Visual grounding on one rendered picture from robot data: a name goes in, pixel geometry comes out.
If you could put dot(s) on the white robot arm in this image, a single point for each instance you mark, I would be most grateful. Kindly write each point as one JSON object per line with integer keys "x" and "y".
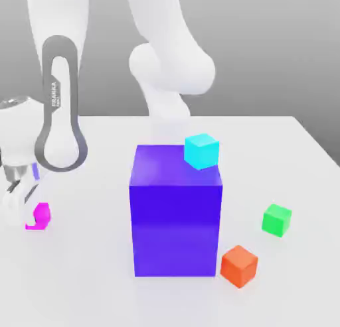
{"x": 164, "y": 75}

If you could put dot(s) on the small green cube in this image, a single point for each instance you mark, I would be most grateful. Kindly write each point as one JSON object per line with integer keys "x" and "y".
{"x": 276, "y": 221}

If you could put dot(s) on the small orange cube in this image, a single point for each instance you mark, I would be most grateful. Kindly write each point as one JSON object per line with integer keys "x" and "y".
{"x": 239, "y": 266}

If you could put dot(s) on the small magenta cube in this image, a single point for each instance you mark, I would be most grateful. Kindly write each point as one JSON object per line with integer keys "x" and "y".
{"x": 42, "y": 215}

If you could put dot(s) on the large purple box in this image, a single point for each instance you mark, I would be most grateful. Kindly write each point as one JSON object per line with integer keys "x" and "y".
{"x": 175, "y": 226}

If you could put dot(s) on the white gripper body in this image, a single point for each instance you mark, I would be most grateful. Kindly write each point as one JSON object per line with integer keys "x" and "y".
{"x": 20, "y": 199}

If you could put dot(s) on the small cyan cube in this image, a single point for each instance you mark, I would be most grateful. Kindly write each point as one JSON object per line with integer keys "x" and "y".
{"x": 202, "y": 152}

